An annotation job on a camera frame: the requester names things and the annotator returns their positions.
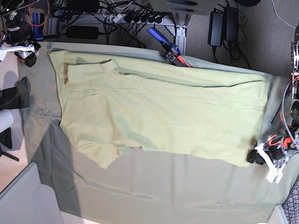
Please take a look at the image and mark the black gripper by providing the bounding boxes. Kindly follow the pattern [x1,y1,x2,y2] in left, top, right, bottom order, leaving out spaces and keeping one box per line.
[246,134,299,170]

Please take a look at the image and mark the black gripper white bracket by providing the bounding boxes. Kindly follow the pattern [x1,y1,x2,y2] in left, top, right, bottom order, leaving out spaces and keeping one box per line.
[0,35,41,68]

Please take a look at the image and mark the light green T-shirt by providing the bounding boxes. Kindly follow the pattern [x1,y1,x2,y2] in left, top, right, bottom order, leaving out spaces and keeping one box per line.
[49,50,269,168]

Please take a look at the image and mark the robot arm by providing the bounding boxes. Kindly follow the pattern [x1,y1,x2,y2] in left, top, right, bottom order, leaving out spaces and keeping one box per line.
[0,35,299,176]

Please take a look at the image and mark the dark green cloth at left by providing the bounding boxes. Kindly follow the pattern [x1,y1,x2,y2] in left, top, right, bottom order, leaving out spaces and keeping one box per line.
[0,77,31,110]

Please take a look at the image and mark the blue orange clamp left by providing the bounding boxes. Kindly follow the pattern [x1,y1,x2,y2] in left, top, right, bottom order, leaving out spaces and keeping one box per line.
[30,13,62,42]

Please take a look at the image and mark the blue orange clamp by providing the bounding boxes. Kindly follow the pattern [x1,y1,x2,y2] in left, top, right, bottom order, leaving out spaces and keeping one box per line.
[148,27,191,68]
[30,13,62,42]

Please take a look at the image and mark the black power brick left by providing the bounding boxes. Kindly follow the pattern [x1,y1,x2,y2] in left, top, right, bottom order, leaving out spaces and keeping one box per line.
[65,26,99,40]

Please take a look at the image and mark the white cylinder at left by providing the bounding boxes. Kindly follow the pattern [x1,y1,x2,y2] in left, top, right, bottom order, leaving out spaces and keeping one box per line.
[0,110,14,133]

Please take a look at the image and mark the white power strip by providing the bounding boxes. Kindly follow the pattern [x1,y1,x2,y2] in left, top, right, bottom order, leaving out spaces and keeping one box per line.
[104,14,173,25]

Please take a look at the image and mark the blue orange clamp centre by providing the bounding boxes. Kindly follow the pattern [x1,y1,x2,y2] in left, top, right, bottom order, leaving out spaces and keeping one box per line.
[148,27,191,68]

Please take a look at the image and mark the grey box bottom left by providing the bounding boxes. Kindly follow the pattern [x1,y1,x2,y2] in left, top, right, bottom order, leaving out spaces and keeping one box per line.
[0,162,63,224]

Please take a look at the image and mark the black power adapter right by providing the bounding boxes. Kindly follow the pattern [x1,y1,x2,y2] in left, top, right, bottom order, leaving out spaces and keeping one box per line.
[208,11,223,47]

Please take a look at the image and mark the black power adapter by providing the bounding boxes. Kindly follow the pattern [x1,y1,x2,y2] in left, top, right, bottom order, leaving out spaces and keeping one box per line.
[223,7,239,42]
[208,11,223,47]

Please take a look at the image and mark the white wrist camera side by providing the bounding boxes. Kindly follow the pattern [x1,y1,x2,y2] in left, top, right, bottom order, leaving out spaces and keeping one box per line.
[266,169,283,184]
[0,47,7,61]

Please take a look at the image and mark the robot arm with orange cables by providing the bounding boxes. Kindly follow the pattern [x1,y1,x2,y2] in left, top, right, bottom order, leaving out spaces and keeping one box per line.
[0,0,52,46]

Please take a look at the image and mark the aluminium frame post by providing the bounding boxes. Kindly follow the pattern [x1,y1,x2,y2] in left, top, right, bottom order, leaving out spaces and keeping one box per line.
[172,12,191,55]

